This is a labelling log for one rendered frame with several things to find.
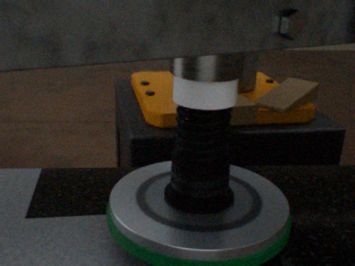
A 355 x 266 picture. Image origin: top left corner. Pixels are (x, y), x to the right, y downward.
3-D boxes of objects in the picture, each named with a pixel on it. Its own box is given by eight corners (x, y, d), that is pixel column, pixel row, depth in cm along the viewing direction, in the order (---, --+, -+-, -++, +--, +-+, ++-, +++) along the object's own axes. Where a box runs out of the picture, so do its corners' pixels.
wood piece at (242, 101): (190, 103, 122) (191, 86, 120) (222, 100, 126) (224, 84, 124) (219, 126, 105) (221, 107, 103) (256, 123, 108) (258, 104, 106)
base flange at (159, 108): (130, 82, 158) (130, 69, 156) (257, 80, 167) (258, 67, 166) (148, 128, 114) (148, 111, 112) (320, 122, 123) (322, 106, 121)
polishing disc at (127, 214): (201, 291, 39) (201, 280, 38) (74, 199, 53) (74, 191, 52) (323, 210, 52) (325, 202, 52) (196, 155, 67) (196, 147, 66)
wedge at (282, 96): (287, 92, 137) (288, 77, 135) (317, 99, 131) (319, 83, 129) (252, 104, 123) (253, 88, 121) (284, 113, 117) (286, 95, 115)
